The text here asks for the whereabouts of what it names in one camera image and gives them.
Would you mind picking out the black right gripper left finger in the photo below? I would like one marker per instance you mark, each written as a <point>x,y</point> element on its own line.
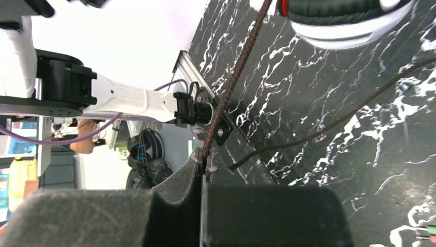
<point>169,214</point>

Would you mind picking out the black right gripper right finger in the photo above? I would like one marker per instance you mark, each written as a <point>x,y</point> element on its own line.
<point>238,214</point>

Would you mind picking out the black and white headphones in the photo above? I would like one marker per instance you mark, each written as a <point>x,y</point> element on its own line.
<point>341,24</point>

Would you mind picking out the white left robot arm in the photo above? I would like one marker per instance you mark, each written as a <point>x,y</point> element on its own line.
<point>45,83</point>

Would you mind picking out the black spare headphones pile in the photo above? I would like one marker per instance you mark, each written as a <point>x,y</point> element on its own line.
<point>147,160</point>

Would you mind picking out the bystander bare hand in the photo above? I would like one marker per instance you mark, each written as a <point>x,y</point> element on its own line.
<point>85,128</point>

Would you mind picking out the yellow plastic jug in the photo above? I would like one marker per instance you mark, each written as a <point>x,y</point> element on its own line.
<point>21,170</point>

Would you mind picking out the aluminium frame rail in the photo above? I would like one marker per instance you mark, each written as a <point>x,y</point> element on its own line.
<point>185,69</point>

